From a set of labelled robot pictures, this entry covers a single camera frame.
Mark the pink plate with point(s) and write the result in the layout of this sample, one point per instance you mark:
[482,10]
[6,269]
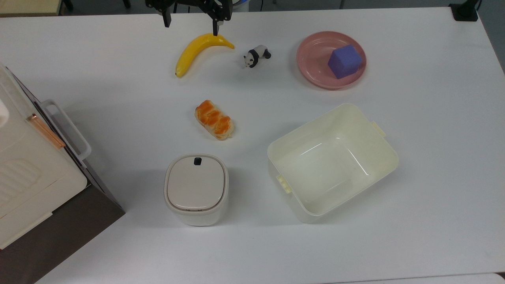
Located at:
[315,63]

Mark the beige lidded trash can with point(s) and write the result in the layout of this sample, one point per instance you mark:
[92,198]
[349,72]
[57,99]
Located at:
[196,189]

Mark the cream plastic storage container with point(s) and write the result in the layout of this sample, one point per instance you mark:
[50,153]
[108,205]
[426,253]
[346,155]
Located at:
[331,165]

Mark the tan wooden table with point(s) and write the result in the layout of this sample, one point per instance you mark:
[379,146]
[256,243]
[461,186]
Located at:
[27,6]

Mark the yellow banana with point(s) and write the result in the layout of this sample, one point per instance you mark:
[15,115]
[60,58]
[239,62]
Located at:
[193,51]

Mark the black and white panda figurine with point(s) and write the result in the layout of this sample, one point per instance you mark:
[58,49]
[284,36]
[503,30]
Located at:
[256,55]

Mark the dark brown drawer cabinet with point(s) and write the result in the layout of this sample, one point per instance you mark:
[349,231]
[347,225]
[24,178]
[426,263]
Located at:
[67,221]

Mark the orange glazed bread loaf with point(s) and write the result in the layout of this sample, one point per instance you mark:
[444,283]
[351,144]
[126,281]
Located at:
[214,119]

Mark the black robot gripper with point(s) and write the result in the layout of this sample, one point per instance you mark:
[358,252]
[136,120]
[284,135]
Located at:
[215,8]

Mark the black camera stand base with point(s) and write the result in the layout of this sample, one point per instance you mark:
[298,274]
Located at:
[464,11]

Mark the purple cube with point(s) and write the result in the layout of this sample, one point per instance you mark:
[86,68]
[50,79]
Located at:
[344,61]

